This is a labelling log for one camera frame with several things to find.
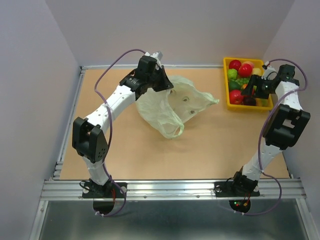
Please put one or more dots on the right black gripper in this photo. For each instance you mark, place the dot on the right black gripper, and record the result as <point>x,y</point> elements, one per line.
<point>254,80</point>

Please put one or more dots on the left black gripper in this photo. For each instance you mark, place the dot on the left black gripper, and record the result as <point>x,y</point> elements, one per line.
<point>165,83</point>

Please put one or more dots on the dark maroon fruit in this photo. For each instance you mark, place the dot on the dark maroon fruit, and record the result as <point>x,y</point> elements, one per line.
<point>249,101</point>

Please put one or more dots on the red apple front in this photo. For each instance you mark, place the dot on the red apple front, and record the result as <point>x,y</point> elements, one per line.
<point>236,97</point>

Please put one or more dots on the red apple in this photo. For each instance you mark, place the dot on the red apple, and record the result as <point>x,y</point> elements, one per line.
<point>245,70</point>
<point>235,64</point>
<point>236,97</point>

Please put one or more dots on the light green plastic bag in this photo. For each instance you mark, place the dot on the light green plastic bag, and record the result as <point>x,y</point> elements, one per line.
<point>167,111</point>

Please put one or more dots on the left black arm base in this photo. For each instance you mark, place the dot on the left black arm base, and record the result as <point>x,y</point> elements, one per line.
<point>108,199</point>

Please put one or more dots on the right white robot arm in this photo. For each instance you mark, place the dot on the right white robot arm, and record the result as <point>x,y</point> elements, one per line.
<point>283,126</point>

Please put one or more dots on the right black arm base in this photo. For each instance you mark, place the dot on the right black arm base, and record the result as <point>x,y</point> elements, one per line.
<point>240,189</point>

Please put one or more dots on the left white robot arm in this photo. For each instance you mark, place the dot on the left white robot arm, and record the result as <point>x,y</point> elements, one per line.
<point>88,134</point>

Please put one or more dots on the yellow pear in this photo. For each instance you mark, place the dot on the yellow pear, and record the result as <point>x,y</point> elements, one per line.
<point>257,71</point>

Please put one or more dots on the green grape bunch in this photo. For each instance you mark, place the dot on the green grape bunch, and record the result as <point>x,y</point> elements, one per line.
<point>242,81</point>

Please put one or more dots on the yellow mango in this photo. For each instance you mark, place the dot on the yellow mango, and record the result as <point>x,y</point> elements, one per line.
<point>260,102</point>

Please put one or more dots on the red apple centre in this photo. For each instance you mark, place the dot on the red apple centre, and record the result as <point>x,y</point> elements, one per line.
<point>245,70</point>

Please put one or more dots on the peach fruit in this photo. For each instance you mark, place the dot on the peach fruit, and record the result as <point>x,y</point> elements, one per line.
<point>250,63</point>

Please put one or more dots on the light green custard apple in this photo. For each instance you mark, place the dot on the light green custard apple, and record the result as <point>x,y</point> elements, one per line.
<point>232,74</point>

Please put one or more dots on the red apple back left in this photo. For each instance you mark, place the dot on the red apple back left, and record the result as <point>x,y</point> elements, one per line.
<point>235,64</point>

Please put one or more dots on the yellow plastic tray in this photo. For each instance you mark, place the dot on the yellow plastic tray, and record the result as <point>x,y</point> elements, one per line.
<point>257,64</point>

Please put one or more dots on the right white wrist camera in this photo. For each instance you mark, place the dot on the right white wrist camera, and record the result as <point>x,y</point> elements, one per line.
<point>269,72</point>

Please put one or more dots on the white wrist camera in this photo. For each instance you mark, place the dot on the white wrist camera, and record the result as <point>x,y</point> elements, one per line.
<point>269,72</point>
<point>157,55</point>

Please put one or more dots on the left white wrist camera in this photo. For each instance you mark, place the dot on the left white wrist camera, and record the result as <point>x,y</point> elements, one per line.
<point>157,55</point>

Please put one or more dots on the aluminium frame rail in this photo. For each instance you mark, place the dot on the aluminium frame rail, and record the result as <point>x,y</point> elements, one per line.
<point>171,182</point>

